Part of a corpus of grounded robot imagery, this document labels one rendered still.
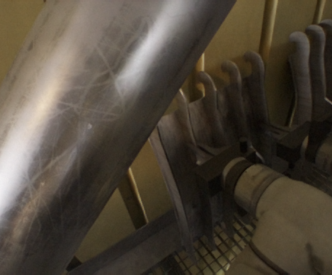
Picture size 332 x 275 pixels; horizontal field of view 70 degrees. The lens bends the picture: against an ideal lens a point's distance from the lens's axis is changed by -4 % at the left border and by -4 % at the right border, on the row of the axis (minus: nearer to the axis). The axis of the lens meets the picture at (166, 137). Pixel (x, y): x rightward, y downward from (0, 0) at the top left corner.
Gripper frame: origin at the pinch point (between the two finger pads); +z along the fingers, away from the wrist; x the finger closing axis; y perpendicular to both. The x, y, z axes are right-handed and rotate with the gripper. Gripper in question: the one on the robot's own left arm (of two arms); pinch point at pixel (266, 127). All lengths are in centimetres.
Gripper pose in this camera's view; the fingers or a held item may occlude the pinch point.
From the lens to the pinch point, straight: 76.3
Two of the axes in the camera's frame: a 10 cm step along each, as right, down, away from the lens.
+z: -5.0, -3.6, 7.9
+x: 8.3, -4.4, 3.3
